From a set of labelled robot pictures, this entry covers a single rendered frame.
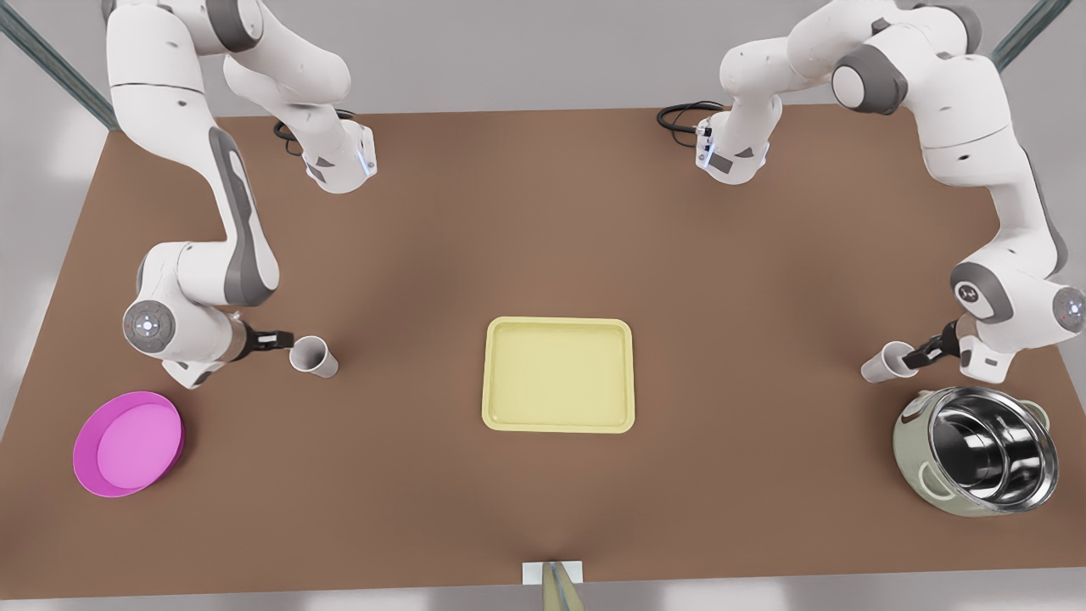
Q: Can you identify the green pot with steel interior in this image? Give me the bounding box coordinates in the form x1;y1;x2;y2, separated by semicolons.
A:
893;386;1061;517

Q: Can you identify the yellow rectangular tray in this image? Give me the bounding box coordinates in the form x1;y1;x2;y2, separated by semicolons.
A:
481;317;636;434

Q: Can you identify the black cable loop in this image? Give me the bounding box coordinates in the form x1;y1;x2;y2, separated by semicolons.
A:
656;101;727;154
273;108;357;157

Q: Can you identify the magenta round bowl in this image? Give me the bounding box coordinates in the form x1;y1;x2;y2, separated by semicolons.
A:
72;390;186;498

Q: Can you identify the white IKEA cup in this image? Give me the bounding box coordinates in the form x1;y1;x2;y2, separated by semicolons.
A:
289;335;339;379
860;340;917;384

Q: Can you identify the silver frame post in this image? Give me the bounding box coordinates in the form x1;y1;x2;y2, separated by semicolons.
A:
990;0;1073;73
520;560;585;611
0;6;119;132

